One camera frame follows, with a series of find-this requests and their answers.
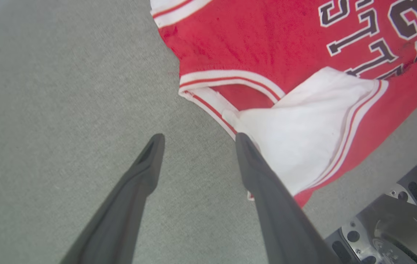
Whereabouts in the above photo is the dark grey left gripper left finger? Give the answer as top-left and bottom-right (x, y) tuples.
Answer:
(60, 133), (165, 264)

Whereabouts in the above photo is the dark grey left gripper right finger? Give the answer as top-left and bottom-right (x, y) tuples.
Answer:
(235, 133), (341, 264)

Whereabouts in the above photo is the red Bulls 23 jersey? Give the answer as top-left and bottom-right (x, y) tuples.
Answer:
(150, 0), (417, 209)

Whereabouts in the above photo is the grey fabric sofa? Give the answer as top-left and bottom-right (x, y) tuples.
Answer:
(0, 0), (417, 264)

